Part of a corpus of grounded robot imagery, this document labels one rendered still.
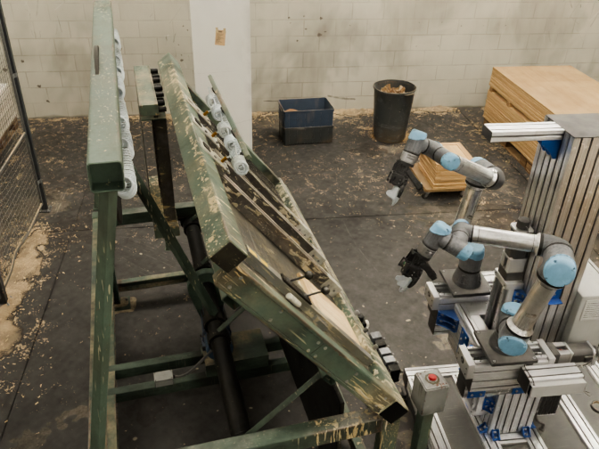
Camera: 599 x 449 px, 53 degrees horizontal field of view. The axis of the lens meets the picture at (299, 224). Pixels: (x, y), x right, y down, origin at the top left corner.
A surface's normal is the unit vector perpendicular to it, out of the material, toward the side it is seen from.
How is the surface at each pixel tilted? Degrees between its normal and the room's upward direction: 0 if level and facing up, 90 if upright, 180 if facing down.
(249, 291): 90
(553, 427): 0
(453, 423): 0
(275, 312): 90
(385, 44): 90
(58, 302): 0
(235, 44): 90
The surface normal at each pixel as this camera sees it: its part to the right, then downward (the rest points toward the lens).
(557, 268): -0.26, 0.40
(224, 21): 0.14, 0.53
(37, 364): 0.03, -0.85
